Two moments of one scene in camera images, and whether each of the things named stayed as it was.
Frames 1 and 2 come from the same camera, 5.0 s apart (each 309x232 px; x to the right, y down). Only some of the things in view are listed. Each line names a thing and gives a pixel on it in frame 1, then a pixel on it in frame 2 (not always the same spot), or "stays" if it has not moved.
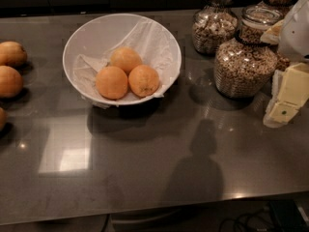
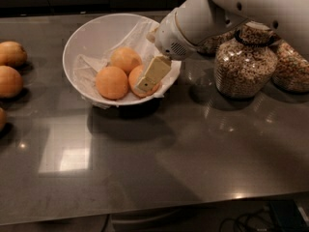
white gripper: (295, 33) -> (169, 38)
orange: (111, 82) stays
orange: (143, 80) stays
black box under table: (289, 216) stays
